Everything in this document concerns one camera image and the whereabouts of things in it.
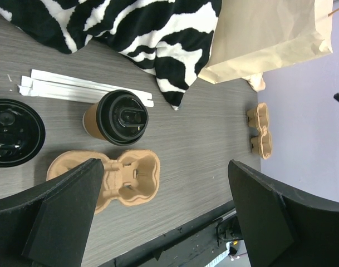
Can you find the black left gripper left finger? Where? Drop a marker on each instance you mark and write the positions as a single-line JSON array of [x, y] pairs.
[[49, 224]]

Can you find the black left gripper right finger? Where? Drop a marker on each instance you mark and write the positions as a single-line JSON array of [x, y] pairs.
[[283, 225]]

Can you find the black lid stack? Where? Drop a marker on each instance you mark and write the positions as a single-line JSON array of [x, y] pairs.
[[22, 133]]

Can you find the cardboard cup carrier tray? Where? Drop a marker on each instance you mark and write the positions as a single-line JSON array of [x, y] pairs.
[[133, 178]]

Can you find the cream paper bag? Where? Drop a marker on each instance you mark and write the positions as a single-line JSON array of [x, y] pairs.
[[253, 37]]

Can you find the single black cup lid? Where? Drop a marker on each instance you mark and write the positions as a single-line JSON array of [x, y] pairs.
[[121, 118]]

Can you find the single brown paper cup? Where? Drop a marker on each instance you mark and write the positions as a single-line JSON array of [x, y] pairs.
[[92, 122]]

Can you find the white paper straw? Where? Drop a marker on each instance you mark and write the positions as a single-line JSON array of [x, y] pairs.
[[51, 85]]

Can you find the zebra print cushion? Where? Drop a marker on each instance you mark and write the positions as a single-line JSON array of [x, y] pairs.
[[171, 40]]

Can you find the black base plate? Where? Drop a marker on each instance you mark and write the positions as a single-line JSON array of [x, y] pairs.
[[196, 243]]

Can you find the beige cloth drawstring pouch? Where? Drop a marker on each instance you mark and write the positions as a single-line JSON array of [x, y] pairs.
[[256, 82]]

